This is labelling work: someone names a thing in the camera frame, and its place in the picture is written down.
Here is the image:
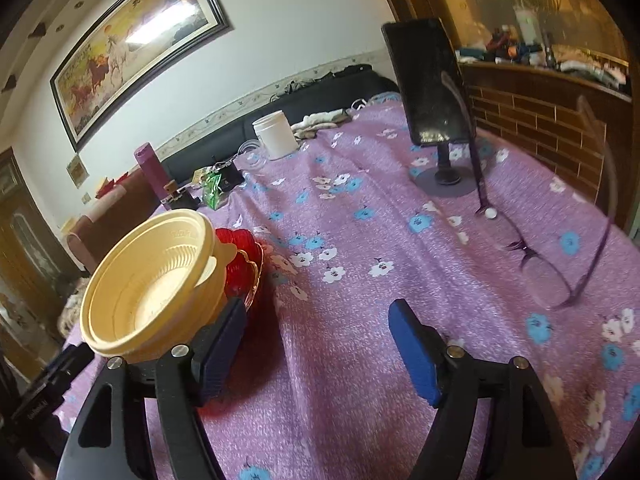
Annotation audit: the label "green snack packet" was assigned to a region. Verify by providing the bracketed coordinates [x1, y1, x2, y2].
[202, 170, 231, 209]

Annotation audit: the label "small framed picture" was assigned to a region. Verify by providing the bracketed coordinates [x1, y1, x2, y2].
[66, 154, 90, 190]

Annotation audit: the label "white plastic jar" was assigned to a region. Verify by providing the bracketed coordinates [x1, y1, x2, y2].
[252, 112, 299, 161]

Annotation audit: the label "brick-pattern counter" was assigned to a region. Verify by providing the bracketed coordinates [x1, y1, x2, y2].
[457, 60, 633, 241]

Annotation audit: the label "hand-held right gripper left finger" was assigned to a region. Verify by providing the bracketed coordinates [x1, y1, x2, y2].
[55, 297, 249, 480]

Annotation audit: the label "white plastic bottle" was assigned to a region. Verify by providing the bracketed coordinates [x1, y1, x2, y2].
[515, 7, 543, 43]

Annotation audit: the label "purple floral tablecloth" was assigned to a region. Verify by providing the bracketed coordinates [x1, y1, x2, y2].
[52, 91, 640, 480]

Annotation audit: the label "white work gloves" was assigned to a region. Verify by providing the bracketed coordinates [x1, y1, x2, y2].
[291, 110, 353, 139]

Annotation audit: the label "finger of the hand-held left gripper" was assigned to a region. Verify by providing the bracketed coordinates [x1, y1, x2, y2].
[30, 342, 96, 402]

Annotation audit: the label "brown upholstered chair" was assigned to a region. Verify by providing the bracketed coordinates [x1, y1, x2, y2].
[67, 167, 171, 273]

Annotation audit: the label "black smartphone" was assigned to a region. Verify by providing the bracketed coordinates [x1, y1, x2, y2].
[381, 18, 476, 146]

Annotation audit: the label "clear glass cup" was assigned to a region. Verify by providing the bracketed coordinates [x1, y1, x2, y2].
[237, 140, 271, 173]

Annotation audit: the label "black leather sofa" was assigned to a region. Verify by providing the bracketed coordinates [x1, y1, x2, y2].
[160, 65, 401, 186]

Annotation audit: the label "purple eyeglasses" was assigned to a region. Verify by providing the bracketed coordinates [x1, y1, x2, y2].
[442, 72, 618, 311]

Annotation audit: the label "red box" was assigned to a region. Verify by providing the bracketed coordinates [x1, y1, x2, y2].
[97, 172, 131, 196]

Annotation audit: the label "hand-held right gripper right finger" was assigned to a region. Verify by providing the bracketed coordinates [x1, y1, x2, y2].
[388, 298, 591, 480]

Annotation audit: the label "phone stand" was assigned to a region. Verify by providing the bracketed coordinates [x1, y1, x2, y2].
[410, 142, 480, 197]

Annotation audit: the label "patterned cushion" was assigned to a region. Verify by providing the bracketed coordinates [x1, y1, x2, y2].
[57, 280, 88, 338]

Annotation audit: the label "dark pouch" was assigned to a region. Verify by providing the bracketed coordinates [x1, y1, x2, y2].
[220, 165, 244, 191]

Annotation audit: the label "wooden glass door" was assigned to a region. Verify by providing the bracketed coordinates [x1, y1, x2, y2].
[0, 147, 81, 381]

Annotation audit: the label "framed horse painting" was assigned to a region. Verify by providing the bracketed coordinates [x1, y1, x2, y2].
[50, 0, 235, 153]

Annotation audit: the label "black bottle wooden cap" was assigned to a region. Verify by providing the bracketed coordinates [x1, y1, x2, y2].
[162, 182, 201, 211]

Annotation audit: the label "red glass plate gold rim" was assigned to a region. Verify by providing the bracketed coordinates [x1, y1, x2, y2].
[215, 227, 262, 293]

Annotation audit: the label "purple thermos bottle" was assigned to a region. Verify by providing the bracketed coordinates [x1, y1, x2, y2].
[134, 142, 171, 201]

